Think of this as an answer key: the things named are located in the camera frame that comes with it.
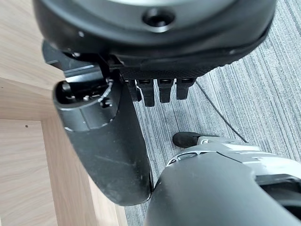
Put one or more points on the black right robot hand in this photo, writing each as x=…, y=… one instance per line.
x=113, y=150

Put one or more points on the dark robot foot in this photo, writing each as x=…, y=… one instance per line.
x=185, y=139

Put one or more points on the silver robot leg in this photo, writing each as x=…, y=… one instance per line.
x=218, y=188

